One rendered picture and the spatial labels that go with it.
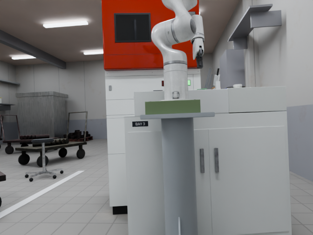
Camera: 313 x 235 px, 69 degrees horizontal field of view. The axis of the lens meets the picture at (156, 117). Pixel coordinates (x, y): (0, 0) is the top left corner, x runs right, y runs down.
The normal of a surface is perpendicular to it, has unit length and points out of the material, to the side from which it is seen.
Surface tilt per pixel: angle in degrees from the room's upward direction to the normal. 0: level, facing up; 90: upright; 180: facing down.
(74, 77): 90
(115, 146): 90
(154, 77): 90
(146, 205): 90
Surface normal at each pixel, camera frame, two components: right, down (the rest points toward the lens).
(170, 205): -0.63, 0.02
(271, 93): 0.06, -0.01
